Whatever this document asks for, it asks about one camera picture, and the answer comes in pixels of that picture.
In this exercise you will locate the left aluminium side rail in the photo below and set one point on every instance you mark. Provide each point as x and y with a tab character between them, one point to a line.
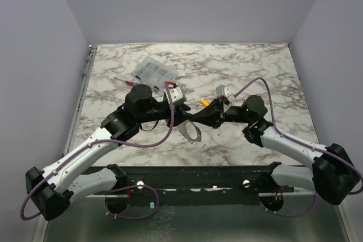
81	97

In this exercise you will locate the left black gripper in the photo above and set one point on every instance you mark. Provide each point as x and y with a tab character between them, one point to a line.
181	116

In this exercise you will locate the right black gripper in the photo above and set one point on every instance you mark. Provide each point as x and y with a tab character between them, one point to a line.
218	114

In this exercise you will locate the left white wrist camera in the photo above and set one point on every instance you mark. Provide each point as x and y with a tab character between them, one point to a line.
174	95

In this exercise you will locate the blue red screwdriver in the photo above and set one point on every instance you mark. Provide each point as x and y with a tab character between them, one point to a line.
127	82

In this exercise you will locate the clear plastic parts box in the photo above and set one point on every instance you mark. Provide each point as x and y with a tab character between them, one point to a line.
154	73

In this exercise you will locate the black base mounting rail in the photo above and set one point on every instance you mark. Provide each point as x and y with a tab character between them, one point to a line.
196	186

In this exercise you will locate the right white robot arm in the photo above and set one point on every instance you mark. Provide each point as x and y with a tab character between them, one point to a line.
327	170

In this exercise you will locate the yellow handled screwdriver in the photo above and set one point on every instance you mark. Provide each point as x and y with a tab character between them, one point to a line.
204	102

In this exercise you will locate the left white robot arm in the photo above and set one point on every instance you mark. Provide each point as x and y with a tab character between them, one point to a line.
53	188

